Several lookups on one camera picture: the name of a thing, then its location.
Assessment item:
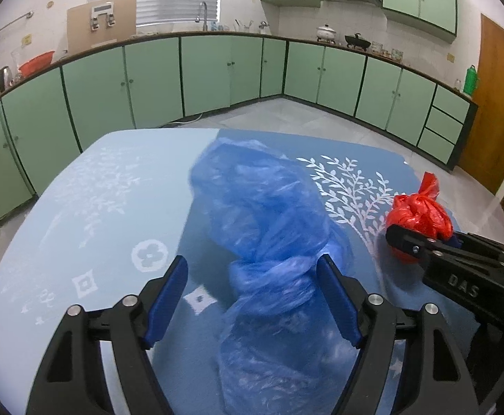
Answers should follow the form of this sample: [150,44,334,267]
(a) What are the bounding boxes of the clear plastic pitcher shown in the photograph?
[10,47,23,83]

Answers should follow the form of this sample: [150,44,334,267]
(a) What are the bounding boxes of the blue plastic bag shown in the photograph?
[189,137,361,415]

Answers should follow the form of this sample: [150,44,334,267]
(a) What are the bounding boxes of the cardboard box on counter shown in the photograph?
[67,0,138,53]

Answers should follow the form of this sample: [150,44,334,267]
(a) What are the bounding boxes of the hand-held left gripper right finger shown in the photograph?
[316,253,480,415]

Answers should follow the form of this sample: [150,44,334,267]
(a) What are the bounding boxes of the green thermos bottle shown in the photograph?
[463,65,479,96]

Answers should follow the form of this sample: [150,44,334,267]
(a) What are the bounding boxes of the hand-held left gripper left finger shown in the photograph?
[26,254,189,415]

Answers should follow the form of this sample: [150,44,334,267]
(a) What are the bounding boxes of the red plastic bag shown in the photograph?
[385,172,454,266]

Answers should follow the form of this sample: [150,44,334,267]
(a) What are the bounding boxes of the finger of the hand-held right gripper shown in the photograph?
[385,226,452,269]
[447,232,504,265]

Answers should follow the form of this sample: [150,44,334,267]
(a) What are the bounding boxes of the red plastic basin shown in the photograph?
[18,50,56,76]

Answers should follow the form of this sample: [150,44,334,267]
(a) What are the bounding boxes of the light blue printed mat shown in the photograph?
[0,127,224,415]

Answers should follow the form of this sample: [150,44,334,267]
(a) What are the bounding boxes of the wooden door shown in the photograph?
[457,14,504,195]

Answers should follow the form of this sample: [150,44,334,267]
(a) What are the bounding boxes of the metal towel rail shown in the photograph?
[0,10,34,39]

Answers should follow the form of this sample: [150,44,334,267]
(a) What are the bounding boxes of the green base cabinets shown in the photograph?
[283,39,480,169]
[0,34,287,223]

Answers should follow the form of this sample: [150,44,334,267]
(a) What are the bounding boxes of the black wok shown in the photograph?
[344,32,371,49]

